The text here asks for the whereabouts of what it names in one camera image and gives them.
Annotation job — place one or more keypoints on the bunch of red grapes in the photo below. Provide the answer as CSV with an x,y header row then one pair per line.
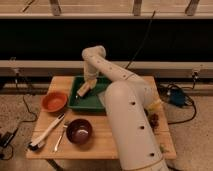
x,y
153,120

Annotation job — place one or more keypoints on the orange bowl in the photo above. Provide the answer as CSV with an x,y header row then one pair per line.
x,y
54,101

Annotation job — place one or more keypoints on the wooden table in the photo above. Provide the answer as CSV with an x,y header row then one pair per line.
x,y
101,145

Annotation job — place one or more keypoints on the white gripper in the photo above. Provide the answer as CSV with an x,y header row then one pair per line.
x,y
91,78

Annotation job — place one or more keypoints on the blue power box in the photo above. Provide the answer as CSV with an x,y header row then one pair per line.
x,y
177,97

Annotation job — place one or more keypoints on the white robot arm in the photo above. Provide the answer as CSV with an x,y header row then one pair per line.
x,y
126,99

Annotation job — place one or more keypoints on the metal fork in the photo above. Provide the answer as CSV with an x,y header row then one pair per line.
x,y
65,125

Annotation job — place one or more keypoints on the dark maroon bowl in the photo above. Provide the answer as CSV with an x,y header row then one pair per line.
x,y
79,131

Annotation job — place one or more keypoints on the wooden eraser block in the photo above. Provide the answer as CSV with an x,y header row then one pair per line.
x,y
83,89

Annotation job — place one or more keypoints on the green pepper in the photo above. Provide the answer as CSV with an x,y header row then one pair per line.
x,y
162,148

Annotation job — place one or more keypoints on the green plastic tray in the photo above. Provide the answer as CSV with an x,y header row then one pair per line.
x,y
90,102

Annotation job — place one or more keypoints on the white dish brush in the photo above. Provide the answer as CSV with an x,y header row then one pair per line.
x,y
39,142

